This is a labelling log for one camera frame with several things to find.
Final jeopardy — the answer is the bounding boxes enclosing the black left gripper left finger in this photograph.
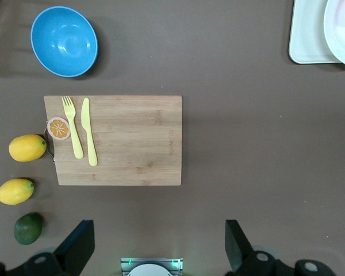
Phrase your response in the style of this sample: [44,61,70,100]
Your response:
[5,220,95,276]

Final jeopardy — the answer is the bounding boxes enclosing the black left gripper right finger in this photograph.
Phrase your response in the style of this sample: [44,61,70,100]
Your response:
[224,220,296,276]

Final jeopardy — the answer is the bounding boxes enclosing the white round plate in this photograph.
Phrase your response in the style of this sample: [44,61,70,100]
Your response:
[323,0,345,69]

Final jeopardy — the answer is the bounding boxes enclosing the dark green lime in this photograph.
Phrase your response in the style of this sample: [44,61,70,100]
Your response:
[13,213,43,246]

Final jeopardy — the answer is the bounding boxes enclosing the yellow lemon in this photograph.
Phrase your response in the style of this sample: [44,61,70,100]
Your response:
[0,178,35,206]
[8,134,48,163]

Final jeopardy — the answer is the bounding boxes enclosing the yellow plastic fork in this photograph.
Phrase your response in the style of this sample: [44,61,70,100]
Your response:
[61,95,85,160]

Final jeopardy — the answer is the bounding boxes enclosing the yellow plastic knife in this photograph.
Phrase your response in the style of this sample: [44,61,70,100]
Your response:
[80,98,99,167]

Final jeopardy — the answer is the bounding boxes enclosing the bamboo cutting board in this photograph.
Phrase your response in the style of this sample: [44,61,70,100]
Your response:
[43,95,183,186]

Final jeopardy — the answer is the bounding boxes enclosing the orange slice tag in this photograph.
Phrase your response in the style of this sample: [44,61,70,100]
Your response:
[47,116,71,141]

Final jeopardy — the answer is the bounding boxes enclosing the blue bowl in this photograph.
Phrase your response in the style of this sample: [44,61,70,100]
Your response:
[30,6,99,78]

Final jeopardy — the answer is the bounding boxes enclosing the cream bear print tray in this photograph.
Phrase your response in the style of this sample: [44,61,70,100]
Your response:
[288,0,345,64]

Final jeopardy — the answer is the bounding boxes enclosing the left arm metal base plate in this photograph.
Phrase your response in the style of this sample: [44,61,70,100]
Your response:
[120,258,184,276]

